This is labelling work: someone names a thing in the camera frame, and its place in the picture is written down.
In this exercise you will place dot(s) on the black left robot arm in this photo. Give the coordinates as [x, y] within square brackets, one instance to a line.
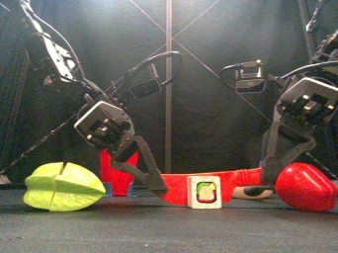
[60, 59]

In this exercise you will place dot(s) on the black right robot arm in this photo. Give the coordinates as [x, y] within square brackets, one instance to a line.
[328, 46]

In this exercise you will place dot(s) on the long toy sushi roll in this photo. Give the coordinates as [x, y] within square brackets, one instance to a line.
[205, 192]

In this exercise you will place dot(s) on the glossy red toy fruit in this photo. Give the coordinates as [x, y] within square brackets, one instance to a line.
[308, 187]

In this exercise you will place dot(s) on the yellow-green toy fruit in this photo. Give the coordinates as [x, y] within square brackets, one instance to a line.
[66, 187]

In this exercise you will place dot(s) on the vertical metal frame pole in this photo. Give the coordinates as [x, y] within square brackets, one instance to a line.
[169, 131]

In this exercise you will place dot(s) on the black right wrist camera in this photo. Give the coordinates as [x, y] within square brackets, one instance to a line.
[251, 80]

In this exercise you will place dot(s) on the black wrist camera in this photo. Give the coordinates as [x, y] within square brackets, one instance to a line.
[251, 80]
[145, 87]

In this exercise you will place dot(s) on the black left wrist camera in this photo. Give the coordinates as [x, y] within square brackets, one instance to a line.
[145, 87]

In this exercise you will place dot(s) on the slanted black frame post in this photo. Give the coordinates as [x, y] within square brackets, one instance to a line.
[307, 29]

